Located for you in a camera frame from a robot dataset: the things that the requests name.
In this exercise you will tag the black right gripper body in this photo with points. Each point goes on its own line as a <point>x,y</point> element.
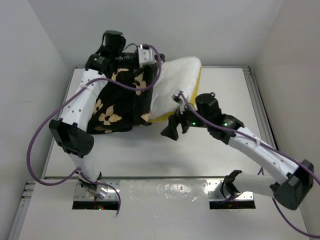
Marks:
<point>187,119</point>

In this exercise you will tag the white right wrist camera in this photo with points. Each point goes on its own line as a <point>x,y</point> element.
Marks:
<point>181,99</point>

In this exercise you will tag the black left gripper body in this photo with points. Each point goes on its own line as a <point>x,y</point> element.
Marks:
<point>125,60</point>

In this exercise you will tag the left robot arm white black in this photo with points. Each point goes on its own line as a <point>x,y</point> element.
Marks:
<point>70,129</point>

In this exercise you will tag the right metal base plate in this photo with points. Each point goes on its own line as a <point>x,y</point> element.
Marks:
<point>219,192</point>

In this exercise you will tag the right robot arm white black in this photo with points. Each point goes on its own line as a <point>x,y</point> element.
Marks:
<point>288,181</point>

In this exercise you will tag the cream pillow with yellow edge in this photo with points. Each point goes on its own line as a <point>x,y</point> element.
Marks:
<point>182,74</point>

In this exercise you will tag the black pillowcase with beige flowers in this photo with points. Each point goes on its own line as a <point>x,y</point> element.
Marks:
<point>118,109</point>

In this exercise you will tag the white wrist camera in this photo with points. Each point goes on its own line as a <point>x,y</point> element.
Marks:
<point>145,56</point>
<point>181,99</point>

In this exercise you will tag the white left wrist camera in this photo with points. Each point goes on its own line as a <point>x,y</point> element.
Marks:
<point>145,56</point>

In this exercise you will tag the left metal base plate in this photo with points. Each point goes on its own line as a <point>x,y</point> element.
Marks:
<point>86,192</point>

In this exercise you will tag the metal base plate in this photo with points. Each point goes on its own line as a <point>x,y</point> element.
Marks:
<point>86,192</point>
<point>219,192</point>

